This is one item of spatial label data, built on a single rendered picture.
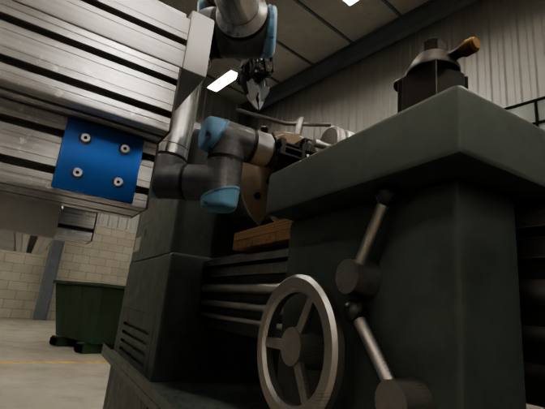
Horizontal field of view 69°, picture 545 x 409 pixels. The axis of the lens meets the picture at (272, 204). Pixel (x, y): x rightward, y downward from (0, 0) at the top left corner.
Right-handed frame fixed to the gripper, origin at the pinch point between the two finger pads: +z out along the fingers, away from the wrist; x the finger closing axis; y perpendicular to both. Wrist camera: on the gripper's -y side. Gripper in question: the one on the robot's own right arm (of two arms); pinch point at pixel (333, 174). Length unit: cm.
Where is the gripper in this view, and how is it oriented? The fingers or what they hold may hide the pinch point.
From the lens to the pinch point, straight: 101.2
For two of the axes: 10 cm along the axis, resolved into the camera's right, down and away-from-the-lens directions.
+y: 4.8, -1.7, -8.6
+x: 1.0, -9.6, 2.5
